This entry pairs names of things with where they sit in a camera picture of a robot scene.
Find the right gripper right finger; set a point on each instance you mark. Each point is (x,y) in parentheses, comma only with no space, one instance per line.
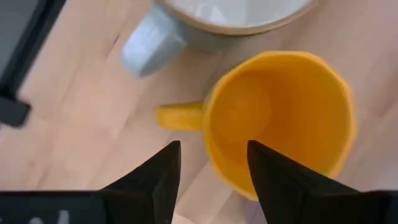
(280,186)

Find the orange mug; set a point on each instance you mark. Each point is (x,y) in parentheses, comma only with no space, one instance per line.
(280,109)

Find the white mug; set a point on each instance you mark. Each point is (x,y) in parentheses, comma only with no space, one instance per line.
(233,12)

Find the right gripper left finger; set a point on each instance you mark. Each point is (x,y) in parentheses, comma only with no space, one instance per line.
(155,186)

